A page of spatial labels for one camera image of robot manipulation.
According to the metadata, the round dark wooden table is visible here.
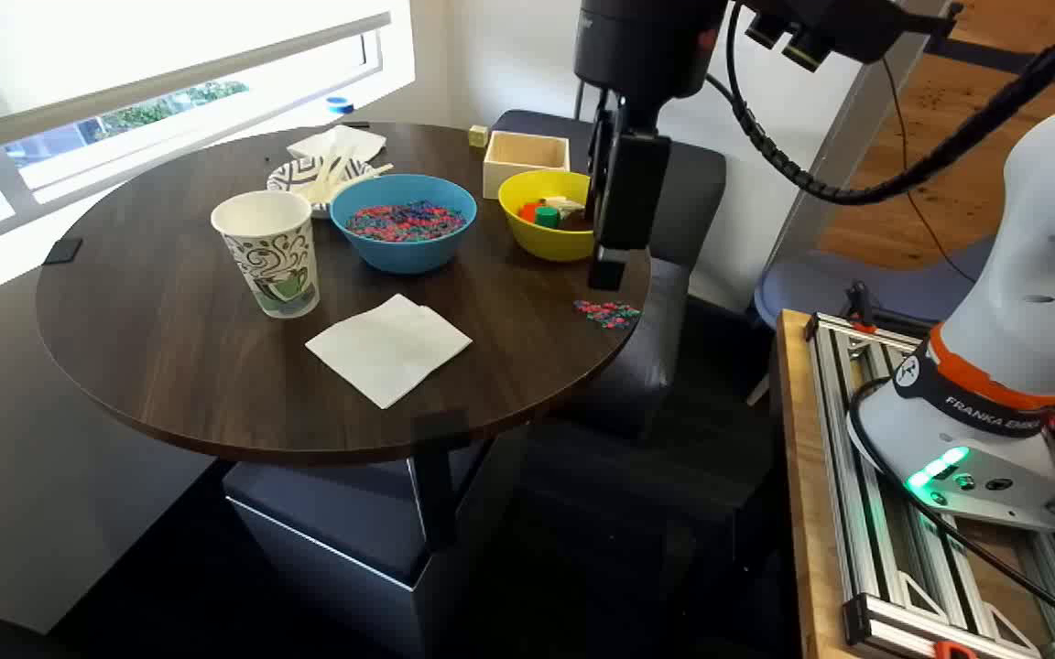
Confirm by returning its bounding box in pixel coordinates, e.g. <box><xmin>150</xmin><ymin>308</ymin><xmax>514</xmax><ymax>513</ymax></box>
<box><xmin>34</xmin><ymin>118</ymin><xmax>655</xmax><ymax>467</ymax></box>

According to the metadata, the dark grey armchair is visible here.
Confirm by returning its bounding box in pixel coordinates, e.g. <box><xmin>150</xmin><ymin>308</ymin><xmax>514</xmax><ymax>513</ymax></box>
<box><xmin>486</xmin><ymin>106</ymin><xmax>729</xmax><ymax>441</ymax></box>

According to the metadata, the spilled cereal pile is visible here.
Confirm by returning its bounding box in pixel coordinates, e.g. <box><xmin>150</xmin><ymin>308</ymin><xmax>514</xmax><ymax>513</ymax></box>
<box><xmin>574</xmin><ymin>300</ymin><xmax>641</xmax><ymax>328</ymax></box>

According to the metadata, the blue cereal bowl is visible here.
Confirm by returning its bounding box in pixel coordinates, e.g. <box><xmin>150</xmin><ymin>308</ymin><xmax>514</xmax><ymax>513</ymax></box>
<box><xmin>331</xmin><ymin>171</ymin><xmax>478</xmax><ymax>273</ymax></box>

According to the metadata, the black cable chain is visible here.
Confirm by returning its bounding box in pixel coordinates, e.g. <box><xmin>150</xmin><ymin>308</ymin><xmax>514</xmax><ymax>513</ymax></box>
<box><xmin>702</xmin><ymin>0</ymin><xmax>1055</xmax><ymax>210</ymax></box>

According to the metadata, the yellow bowl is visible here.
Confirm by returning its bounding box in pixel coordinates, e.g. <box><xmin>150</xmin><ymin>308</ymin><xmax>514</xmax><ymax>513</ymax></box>
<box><xmin>497</xmin><ymin>171</ymin><xmax>594</xmax><ymax>263</ymax></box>

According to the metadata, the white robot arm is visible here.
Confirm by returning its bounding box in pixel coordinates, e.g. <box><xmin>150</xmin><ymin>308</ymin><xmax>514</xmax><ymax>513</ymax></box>
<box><xmin>574</xmin><ymin>0</ymin><xmax>1055</xmax><ymax>531</ymax></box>

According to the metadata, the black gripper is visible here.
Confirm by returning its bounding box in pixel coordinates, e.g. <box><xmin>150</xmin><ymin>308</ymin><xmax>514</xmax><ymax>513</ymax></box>
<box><xmin>574</xmin><ymin>0</ymin><xmax>725</xmax><ymax>288</ymax></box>

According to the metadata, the wooden box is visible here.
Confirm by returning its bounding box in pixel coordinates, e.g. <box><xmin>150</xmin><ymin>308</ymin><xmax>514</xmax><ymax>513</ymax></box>
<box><xmin>485</xmin><ymin>131</ymin><xmax>573</xmax><ymax>197</ymax></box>

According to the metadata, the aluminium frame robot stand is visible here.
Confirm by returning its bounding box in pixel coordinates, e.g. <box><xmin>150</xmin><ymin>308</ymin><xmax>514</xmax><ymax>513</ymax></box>
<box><xmin>777</xmin><ymin>310</ymin><xmax>1055</xmax><ymax>659</ymax></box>

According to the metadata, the small wooden cube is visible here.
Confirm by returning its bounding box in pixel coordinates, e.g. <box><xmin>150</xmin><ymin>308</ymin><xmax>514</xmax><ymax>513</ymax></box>
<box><xmin>469</xmin><ymin>123</ymin><xmax>486</xmax><ymax>151</ymax></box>

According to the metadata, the white napkin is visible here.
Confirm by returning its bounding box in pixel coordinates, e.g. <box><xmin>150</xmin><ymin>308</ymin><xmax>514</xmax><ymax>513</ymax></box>
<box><xmin>308</xmin><ymin>293</ymin><xmax>471</xmax><ymax>410</ymax></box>

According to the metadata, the patterned small bowl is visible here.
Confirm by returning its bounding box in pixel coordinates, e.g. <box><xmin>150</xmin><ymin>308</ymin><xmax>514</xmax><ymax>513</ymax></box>
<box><xmin>269</xmin><ymin>158</ymin><xmax>366</xmax><ymax>216</ymax></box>

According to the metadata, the patterned paper cup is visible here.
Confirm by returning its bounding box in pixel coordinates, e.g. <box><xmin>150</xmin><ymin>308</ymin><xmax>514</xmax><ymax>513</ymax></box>
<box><xmin>210</xmin><ymin>189</ymin><xmax>318</xmax><ymax>319</ymax></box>

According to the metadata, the light blue chair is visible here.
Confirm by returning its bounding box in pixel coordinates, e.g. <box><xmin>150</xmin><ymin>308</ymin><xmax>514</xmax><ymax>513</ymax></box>
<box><xmin>756</xmin><ymin>236</ymin><xmax>993</xmax><ymax>326</ymax></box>

